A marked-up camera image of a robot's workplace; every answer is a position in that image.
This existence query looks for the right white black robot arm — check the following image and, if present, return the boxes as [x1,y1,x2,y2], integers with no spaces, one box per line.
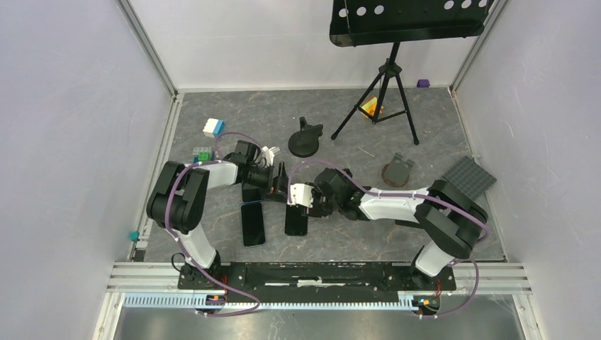
[287,168,488,289]

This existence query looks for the black round-base phone stand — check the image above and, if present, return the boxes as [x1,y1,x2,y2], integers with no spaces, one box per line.
[288,117,323,158]

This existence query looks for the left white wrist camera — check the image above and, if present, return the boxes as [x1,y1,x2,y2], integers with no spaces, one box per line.
[262,146,281,167]

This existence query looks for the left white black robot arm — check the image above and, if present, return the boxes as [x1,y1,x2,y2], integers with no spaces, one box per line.
[146,140,288,289]

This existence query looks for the purple cable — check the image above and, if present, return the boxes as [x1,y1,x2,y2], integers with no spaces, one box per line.
[286,158,491,320]
[165,132,264,318]

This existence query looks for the blue-edged black smartphone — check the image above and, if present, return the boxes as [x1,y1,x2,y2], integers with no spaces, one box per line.
[242,183,263,204]

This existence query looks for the black music stand tripod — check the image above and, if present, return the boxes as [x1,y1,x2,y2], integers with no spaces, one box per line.
[329,0,493,145]

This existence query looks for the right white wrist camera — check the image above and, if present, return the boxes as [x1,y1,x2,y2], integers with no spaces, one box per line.
[287,183,313,208]

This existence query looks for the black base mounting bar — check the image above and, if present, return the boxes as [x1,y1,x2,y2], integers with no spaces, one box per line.
[177,261,457,304]

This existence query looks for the grey studded baseplate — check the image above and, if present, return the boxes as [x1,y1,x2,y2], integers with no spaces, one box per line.
[442,156,497,200]

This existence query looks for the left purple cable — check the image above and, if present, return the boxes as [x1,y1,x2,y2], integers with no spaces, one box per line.
[165,132,264,318]

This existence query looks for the purple block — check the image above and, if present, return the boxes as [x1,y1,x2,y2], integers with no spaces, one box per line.
[416,79,431,88]

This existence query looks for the white and blue blocks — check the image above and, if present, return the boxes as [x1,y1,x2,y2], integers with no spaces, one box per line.
[202,118,225,138]

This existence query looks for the green white blue blocks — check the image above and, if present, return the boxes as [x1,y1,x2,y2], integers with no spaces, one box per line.
[192,147,215,163]

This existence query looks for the orange yellow block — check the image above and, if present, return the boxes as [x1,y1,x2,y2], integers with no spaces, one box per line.
[359,96,378,120]

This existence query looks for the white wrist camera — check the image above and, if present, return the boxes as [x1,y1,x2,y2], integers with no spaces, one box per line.
[287,183,313,208]
[262,146,281,167]

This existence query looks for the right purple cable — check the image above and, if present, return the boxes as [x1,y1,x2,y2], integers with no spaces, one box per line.
[286,158,491,320]

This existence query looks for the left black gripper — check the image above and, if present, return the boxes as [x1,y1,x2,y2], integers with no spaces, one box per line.
[243,161,291,204]

